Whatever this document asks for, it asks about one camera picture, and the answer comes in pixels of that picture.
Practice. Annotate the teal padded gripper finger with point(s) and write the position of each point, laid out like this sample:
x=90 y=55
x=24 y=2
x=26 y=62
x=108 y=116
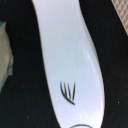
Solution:
x=6 y=56

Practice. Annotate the white toy fish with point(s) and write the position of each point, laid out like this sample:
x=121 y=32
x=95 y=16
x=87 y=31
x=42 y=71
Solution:
x=71 y=64

